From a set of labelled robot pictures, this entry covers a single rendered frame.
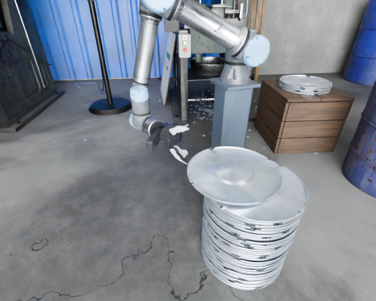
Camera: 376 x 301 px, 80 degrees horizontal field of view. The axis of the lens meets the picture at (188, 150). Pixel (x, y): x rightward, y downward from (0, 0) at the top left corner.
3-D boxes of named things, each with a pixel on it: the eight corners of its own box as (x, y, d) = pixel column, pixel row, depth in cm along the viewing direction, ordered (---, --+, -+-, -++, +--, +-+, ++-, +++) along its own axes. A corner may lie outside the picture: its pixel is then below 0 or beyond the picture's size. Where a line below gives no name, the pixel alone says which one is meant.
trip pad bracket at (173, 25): (179, 51, 151) (179, 17, 141) (165, 51, 150) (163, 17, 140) (179, 49, 156) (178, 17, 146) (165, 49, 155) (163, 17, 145)
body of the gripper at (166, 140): (185, 126, 89) (165, 117, 96) (169, 132, 84) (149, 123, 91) (185, 143, 93) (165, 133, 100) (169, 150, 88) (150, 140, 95)
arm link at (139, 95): (129, 83, 98) (132, 107, 104) (128, 91, 89) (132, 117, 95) (147, 82, 99) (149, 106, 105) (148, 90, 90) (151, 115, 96)
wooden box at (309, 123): (333, 151, 140) (355, 97, 122) (274, 154, 138) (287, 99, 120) (302, 124, 174) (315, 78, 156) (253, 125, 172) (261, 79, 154)
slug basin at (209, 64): (235, 77, 174) (236, 64, 169) (191, 79, 171) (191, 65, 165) (224, 68, 203) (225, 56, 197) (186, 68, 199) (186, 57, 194)
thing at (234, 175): (303, 188, 64) (304, 186, 64) (214, 219, 55) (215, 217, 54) (244, 141, 87) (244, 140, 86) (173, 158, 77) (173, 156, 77)
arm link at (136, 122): (126, 111, 99) (128, 129, 104) (141, 119, 93) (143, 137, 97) (141, 107, 104) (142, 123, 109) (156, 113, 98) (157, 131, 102)
